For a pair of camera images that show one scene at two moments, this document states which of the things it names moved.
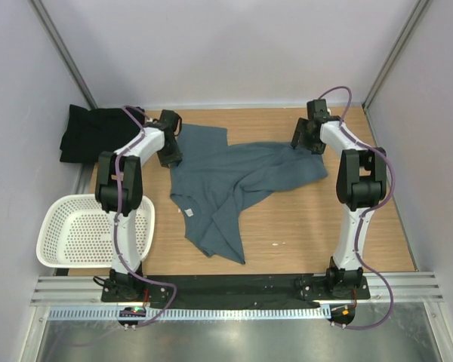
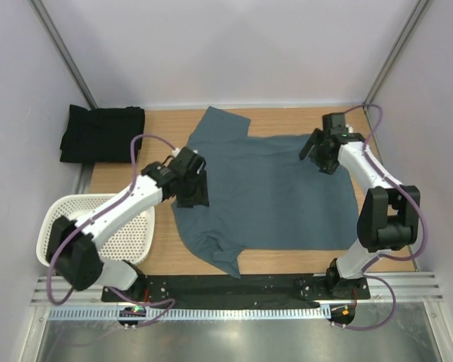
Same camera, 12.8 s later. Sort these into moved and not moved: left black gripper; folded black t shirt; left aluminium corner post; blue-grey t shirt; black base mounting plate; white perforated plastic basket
Moved: left black gripper; blue-grey t shirt
Not moved: left aluminium corner post; black base mounting plate; folded black t shirt; white perforated plastic basket
